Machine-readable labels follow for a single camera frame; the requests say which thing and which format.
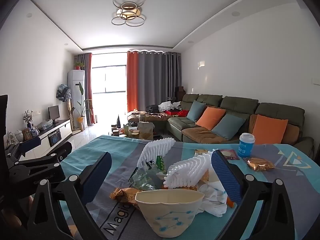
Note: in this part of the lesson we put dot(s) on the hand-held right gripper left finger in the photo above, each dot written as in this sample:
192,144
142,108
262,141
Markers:
96,177

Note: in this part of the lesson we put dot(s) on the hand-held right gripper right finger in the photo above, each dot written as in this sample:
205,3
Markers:
226,177

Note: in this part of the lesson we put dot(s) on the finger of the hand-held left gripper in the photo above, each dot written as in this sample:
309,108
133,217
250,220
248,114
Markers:
56,158
30,144

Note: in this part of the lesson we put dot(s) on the white tissue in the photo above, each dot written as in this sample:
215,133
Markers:
215,200

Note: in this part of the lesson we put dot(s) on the green clear milk wrapper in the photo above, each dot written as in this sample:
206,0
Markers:
145,180

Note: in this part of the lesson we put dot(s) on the cream paper cup blue dots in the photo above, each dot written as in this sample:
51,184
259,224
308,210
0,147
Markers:
170,215

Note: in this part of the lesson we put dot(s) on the red snack packet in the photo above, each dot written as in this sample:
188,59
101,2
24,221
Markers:
230,154

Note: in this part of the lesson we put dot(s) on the vase with twigs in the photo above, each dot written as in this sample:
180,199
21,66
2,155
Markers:
28,120

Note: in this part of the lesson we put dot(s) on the white black media cabinet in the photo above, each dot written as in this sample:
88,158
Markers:
55,132

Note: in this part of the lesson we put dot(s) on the gold snack packet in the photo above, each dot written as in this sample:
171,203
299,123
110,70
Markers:
125,195
260,164

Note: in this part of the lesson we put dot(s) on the clear beige cookie packet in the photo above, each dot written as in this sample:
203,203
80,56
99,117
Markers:
201,152

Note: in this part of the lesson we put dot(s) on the blue cup white lid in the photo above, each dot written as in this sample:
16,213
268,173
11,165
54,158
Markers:
246,147

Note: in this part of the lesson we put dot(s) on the teal grey printed tablecloth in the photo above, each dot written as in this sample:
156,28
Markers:
120,150

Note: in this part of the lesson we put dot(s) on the white foam net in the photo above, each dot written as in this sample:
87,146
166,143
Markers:
187,171

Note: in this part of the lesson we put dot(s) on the black monitor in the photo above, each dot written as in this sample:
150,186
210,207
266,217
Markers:
53,112

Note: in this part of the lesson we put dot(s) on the tall leafy plant yellow pot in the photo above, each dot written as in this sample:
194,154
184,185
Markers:
80,118

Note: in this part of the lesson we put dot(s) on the large teal cushion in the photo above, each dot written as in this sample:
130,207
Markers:
228,126

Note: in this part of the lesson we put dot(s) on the coffee table with clutter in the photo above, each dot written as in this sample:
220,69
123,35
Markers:
130,132

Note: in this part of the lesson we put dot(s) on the fan with patterned cover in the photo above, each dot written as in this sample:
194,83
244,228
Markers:
62,92

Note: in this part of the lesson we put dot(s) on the orange cushion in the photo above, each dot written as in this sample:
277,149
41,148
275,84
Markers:
268,128
210,117

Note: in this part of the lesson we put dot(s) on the white folded towel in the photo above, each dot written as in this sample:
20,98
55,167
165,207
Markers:
156,148

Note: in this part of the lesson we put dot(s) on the white standing air conditioner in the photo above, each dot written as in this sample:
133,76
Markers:
75,87

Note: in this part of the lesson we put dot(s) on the small teal cushion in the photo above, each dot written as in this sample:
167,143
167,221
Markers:
196,110

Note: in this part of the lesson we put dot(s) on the green sectional sofa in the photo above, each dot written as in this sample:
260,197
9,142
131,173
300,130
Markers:
237,102

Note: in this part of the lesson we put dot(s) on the narrow orange grey curtain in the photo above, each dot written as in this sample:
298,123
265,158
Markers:
86,87

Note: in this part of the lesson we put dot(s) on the red cloth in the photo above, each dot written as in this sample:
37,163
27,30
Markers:
180,113

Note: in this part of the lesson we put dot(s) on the black bag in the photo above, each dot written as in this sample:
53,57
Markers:
152,108

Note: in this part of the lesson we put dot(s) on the small potted plant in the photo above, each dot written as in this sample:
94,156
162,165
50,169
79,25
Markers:
78,65

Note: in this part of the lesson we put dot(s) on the pile of white clothes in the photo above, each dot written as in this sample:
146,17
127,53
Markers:
166,105

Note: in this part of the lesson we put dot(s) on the dark brown stacked cartons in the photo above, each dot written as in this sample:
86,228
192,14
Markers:
179,92

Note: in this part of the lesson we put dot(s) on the wide orange grey curtain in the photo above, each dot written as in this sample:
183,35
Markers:
150,80

